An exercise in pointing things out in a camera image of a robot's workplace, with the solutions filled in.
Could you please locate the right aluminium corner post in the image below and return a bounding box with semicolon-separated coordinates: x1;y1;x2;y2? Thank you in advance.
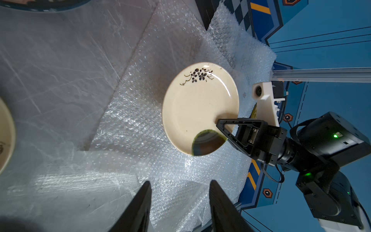
271;68;371;83

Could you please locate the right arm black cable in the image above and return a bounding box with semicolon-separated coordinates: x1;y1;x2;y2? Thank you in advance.
260;162;285;184

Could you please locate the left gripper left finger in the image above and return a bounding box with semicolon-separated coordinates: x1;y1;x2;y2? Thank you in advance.
109;181;152;232

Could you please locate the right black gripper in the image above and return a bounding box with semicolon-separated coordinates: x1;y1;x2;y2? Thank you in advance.
216;118;316;171

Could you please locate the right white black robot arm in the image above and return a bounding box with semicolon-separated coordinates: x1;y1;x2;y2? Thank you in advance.
216;112;371;232

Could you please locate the small white cream plate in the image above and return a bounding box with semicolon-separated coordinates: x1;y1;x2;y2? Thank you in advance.
162;62;239;156

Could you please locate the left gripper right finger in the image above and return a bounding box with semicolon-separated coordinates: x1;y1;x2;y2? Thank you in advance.
209;180;254;232

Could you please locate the cream dinner plate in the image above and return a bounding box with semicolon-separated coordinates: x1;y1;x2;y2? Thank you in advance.
1;99;16;173

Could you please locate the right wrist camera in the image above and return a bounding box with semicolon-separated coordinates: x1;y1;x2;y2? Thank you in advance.
252;81;285;127

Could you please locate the bubble white blue plate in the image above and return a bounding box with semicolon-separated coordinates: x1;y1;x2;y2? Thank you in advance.
1;0;90;13

